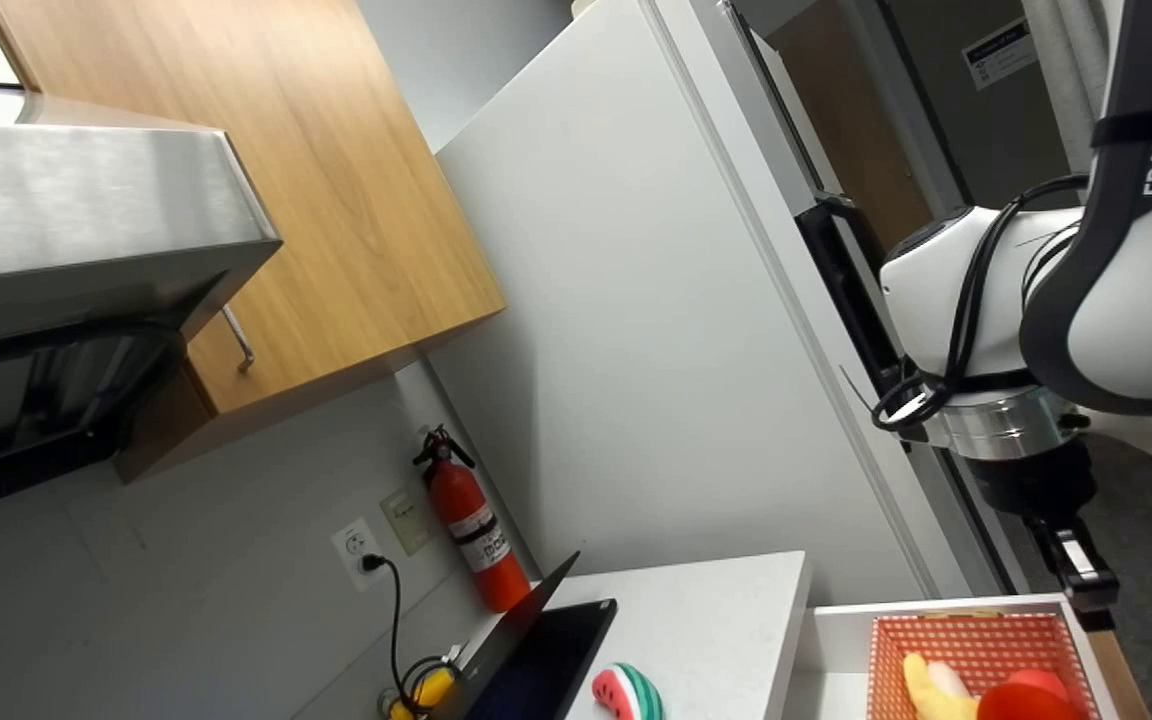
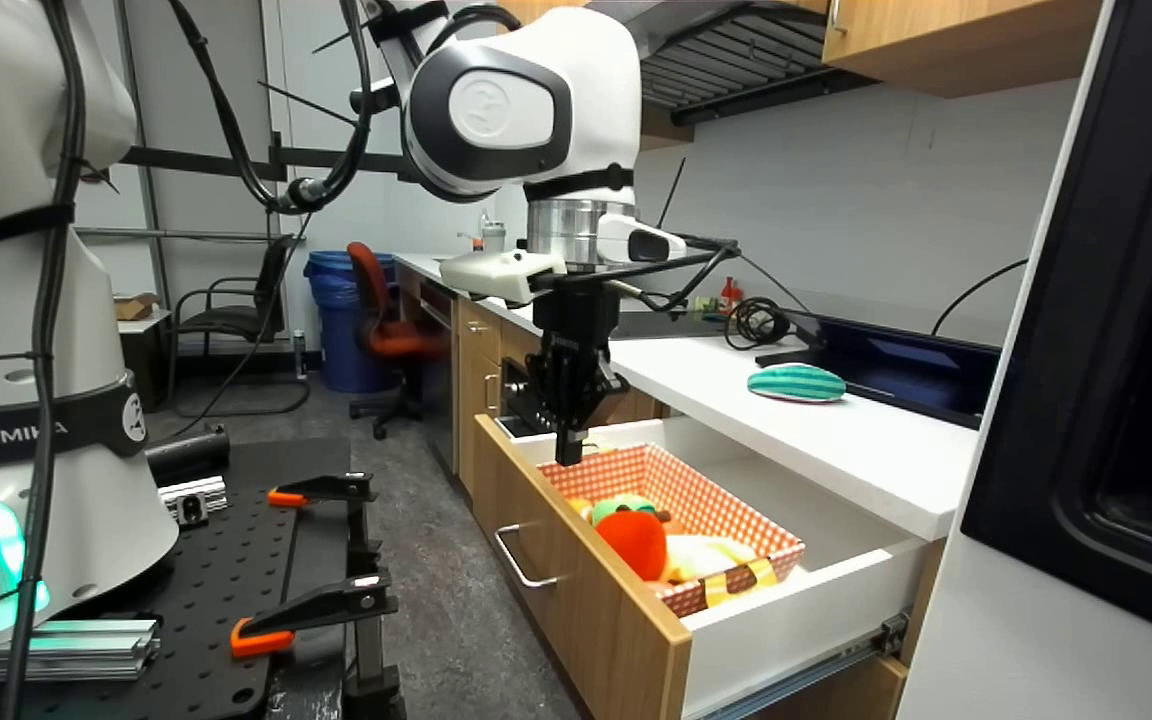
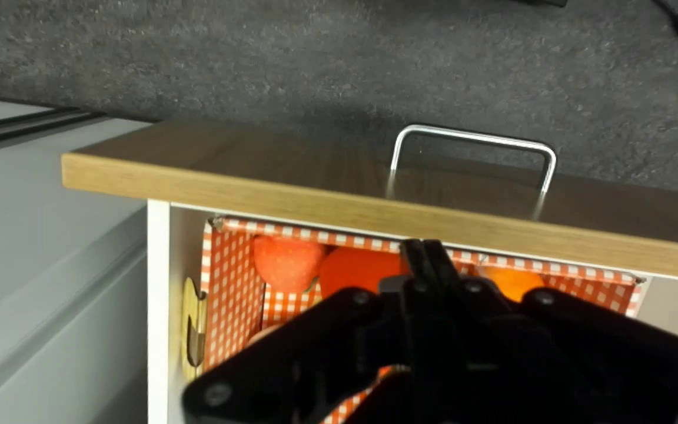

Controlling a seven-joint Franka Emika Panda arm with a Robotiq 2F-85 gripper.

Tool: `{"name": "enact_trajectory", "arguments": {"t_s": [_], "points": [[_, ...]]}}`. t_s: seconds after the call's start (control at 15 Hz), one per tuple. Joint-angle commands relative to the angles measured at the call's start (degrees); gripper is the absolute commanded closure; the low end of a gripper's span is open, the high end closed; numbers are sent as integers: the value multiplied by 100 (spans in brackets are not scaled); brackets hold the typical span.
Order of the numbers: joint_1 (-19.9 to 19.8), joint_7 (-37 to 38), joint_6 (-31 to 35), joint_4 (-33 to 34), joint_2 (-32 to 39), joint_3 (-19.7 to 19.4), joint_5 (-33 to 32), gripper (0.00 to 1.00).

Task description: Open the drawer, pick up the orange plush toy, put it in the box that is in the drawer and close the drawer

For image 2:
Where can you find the small red green toy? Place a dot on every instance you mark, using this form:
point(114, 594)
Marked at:
point(730, 292)

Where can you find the wooden front drawer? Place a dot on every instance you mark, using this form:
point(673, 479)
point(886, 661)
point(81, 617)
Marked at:
point(577, 625)

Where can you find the black box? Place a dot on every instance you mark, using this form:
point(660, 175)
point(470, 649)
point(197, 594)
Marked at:
point(185, 459)

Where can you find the orange plush toy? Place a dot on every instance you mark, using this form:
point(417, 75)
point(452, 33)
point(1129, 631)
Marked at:
point(632, 547)

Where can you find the wooden upper cabinet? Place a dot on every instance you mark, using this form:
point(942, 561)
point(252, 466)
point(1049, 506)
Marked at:
point(950, 33)

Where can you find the white flat wrist bracket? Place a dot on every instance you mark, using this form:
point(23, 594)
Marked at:
point(499, 277)

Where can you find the small dark side table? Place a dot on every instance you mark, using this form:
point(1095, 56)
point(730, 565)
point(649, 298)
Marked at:
point(141, 355)

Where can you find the black stereo camera bar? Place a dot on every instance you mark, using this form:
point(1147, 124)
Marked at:
point(369, 97)

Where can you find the black headphones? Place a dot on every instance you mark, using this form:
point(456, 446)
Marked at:
point(758, 320)

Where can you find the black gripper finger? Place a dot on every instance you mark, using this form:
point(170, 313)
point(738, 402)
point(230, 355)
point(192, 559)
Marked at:
point(592, 387)
point(554, 395)

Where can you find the narrow wooden cabinet door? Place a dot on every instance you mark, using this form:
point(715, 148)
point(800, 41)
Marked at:
point(472, 387)

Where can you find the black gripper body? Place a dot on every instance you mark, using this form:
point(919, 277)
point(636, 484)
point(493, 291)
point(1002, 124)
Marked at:
point(577, 320)

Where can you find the green yellow plush toy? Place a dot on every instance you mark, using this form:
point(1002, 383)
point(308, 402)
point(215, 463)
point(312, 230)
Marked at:
point(619, 506)

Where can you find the black metal boom bar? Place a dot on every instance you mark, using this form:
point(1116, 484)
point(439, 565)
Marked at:
point(203, 160)

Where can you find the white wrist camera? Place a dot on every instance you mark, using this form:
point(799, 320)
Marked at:
point(636, 243)

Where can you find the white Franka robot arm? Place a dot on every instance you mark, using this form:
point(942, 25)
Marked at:
point(1, 345)

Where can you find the yellow white plush toy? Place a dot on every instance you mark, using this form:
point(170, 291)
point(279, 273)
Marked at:
point(718, 561)

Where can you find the black armchair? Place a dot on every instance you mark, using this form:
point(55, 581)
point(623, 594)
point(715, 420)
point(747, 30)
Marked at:
point(239, 313)

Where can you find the small white device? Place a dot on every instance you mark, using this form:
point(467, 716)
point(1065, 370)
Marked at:
point(192, 500)

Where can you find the grey refrigerator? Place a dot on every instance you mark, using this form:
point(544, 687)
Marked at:
point(1041, 640)

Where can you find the black perforated work table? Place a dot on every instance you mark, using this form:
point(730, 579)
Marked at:
point(230, 587)

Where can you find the orange office chair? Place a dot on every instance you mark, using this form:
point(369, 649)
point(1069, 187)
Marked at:
point(388, 335)

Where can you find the stainless steel range hood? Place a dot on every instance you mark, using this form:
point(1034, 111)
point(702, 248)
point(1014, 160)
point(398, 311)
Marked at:
point(750, 53)

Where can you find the blue trash bin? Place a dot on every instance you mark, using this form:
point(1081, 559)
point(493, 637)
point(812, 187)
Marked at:
point(337, 320)

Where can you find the aluminium extrusion rail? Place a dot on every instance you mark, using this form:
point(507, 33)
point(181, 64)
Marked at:
point(56, 649)

